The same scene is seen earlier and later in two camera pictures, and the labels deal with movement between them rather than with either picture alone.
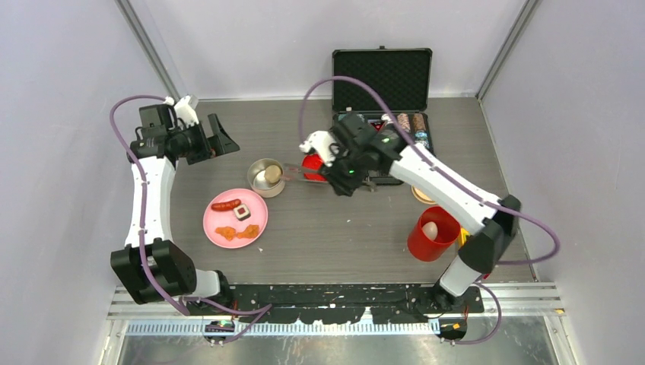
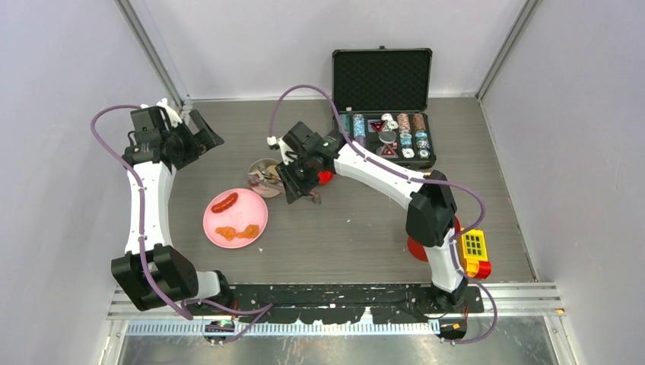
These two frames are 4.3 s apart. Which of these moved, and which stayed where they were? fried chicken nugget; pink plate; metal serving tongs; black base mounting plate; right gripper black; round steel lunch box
Moved: right gripper black; metal serving tongs
Stayed: black base mounting plate; pink plate; fried chicken nugget; round steel lunch box
